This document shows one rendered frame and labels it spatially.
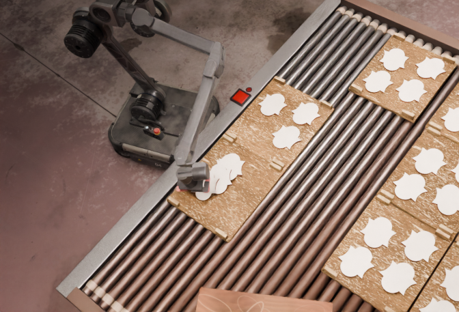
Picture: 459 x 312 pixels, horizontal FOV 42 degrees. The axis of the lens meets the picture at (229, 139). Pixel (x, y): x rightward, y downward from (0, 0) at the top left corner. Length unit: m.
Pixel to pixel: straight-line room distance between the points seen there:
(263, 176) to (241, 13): 2.19
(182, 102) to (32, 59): 1.43
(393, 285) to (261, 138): 0.87
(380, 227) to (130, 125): 1.86
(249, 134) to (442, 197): 0.89
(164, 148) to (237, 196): 1.13
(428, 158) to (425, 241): 0.39
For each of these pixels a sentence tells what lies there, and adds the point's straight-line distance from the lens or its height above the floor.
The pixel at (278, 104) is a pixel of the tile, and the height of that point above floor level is 0.95.
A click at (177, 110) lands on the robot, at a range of 3.74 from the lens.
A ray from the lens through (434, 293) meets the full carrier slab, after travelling 2.44.
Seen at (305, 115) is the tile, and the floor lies 0.95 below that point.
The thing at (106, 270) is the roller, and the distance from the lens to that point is 2.58.
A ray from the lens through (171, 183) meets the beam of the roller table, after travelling 2.69.
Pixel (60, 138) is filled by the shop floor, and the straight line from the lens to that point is 4.20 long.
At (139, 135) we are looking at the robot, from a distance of 3.72.
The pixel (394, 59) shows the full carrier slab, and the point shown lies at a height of 0.95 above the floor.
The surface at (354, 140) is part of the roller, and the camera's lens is 2.74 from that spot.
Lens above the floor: 3.20
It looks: 56 degrees down
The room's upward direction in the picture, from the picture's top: 12 degrees counter-clockwise
